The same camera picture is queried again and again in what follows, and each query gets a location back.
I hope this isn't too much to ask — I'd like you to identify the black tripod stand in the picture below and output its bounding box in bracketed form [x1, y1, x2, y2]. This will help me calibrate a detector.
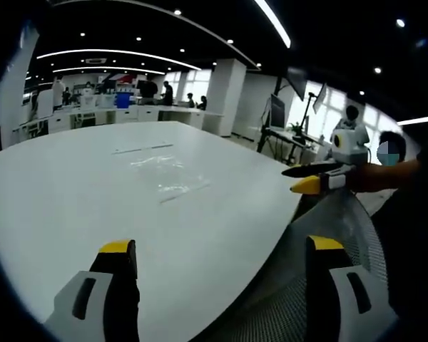
[291, 92, 317, 145]

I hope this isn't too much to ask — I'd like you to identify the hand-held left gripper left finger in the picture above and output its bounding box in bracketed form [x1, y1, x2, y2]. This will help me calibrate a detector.
[44, 239, 141, 342]

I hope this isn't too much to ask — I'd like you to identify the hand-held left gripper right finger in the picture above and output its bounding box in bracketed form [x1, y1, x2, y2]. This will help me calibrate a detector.
[305, 234, 399, 342]

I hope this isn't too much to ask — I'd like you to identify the black-legged side desk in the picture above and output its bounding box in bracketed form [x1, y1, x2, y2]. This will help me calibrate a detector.
[256, 126, 325, 167]

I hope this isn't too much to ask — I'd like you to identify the grey mesh office chair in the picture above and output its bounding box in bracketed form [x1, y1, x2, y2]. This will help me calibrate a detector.
[206, 188, 400, 342]

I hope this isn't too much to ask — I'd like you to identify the hanging black monitor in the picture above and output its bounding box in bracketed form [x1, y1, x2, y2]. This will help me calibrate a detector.
[285, 66, 309, 102]

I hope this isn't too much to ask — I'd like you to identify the computer monitor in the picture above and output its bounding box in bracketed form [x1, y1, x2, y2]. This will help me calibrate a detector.
[269, 93, 287, 130]

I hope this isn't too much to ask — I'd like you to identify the clear resealable plastic bag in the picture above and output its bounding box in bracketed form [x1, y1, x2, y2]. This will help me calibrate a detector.
[111, 142, 212, 204]

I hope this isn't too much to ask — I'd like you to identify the white office desk row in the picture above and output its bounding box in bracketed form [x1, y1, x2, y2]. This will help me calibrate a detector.
[12, 105, 225, 138]

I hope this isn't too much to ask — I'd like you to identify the white square pillar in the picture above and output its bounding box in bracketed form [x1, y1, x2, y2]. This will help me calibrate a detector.
[203, 58, 247, 138]

